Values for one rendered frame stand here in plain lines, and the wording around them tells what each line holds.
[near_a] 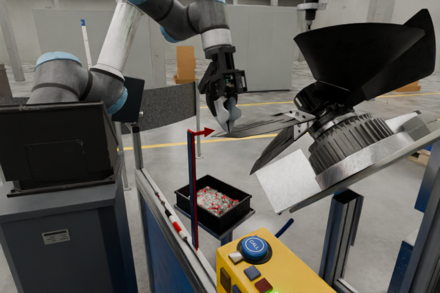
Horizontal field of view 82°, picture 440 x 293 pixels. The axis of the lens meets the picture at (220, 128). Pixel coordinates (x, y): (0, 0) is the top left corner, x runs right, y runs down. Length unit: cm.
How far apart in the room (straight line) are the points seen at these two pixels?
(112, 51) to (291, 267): 81
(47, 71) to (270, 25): 673
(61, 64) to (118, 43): 20
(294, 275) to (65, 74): 75
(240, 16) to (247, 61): 116
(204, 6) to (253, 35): 647
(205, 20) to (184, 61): 818
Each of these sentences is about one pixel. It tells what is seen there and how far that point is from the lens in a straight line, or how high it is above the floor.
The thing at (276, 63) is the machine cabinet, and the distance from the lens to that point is 743.
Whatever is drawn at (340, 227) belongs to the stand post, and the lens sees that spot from 93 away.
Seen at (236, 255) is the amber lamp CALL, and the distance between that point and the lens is 42.
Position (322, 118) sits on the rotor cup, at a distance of 76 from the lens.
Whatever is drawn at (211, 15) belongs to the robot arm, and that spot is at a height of 144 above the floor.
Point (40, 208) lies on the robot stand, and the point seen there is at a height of 100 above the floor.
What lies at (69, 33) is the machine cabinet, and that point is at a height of 155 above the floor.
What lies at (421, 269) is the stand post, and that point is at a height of 85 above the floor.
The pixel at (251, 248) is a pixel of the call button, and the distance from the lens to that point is 42.
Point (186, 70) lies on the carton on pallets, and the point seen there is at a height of 45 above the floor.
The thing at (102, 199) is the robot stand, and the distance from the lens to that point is 72.
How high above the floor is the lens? 138
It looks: 19 degrees down
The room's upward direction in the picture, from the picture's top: straight up
